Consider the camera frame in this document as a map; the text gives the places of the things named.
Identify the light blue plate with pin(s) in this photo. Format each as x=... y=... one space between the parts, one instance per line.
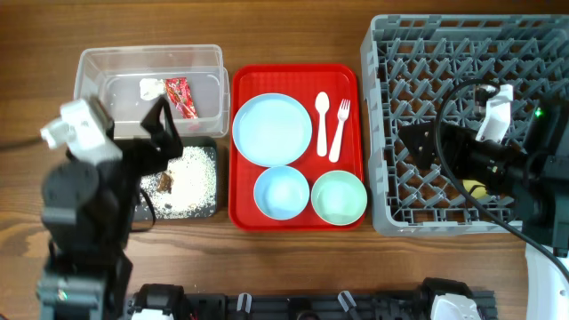
x=272 y=129

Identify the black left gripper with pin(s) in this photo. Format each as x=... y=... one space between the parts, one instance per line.
x=155 y=158

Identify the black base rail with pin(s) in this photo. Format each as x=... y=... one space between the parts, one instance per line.
x=434 y=298

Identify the yellow plastic cup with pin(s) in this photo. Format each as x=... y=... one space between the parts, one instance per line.
x=475 y=188

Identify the red serving tray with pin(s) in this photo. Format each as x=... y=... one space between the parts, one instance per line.
x=296 y=161

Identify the grey dishwasher rack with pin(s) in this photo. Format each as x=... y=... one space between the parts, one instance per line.
x=410 y=63

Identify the red snack wrapper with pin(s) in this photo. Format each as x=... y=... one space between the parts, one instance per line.
x=179 y=94

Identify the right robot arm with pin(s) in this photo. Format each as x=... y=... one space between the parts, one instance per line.
x=536 y=176

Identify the clear plastic bin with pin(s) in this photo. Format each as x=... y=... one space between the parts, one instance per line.
x=112 y=74

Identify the white plastic spoon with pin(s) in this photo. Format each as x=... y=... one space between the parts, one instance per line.
x=322 y=105

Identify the black waste tray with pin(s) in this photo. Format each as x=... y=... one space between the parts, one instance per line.
x=195 y=178

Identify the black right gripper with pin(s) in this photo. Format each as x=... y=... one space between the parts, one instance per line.
x=457 y=141

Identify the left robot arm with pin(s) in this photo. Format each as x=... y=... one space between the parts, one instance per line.
x=89 y=204

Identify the white tissue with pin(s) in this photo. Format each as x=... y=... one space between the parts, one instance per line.
x=151 y=88

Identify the white plastic fork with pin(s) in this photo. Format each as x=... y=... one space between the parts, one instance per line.
x=343 y=115

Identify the rice and food scraps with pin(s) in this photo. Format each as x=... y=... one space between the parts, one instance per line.
x=186 y=182

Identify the light blue bowl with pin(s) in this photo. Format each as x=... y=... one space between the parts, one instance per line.
x=281 y=193

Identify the mint green bowl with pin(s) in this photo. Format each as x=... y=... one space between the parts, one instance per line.
x=339 y=198

